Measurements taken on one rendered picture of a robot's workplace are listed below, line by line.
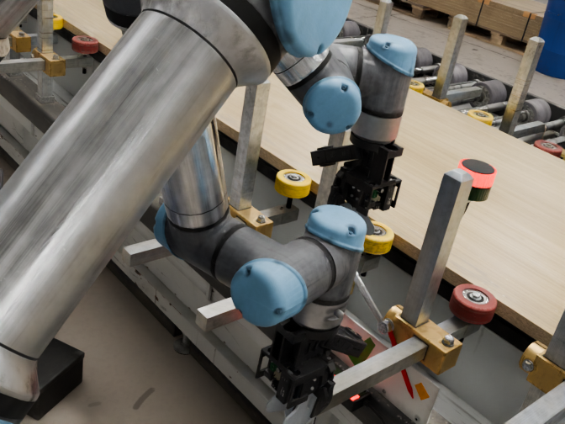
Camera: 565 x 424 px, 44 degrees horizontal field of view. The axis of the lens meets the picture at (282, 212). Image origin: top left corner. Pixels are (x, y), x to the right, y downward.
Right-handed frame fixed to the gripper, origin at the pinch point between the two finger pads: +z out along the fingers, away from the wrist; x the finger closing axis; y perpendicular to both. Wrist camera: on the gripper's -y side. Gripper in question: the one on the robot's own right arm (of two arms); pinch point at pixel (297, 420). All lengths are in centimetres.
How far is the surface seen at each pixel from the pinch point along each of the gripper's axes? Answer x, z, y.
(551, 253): -2, -10, -71
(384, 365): 1.0, -4.2, -17.0
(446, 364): 5.0, -2.3, -29.3
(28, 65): -149, -3, -22
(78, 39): -150, -9, -39
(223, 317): -23.5, -1.7, -3.2
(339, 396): 1.5, -2.9, -6.5
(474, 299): 0.4, -9.3, -40.2
